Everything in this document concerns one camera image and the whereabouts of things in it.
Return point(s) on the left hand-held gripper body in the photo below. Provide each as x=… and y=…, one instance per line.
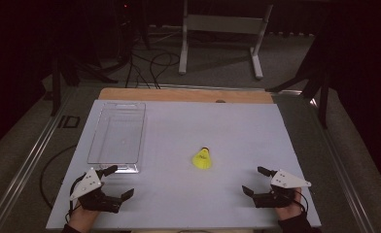
x=96, y=200

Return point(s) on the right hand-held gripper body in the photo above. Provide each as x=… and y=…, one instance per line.
x=276, y=199

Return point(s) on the clear plastic container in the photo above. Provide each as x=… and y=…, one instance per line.
x=119, y=136

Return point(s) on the yellow shuttlecock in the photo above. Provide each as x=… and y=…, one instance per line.
x=202, y=160

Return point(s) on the person's right hand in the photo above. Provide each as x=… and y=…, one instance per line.
x=290, y=212

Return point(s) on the person's left hand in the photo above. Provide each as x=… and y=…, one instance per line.
x=81, y=218

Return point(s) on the white board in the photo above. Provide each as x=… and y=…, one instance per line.
x=191, y=129

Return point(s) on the black tripod stand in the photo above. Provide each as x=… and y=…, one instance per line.
x=56, y=87
x=323, y=97

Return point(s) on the white metal stand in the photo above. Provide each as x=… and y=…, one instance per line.
x=224, y=23

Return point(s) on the metal floor rail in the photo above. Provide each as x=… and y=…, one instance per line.
x=26, y=161
x=344, y=174

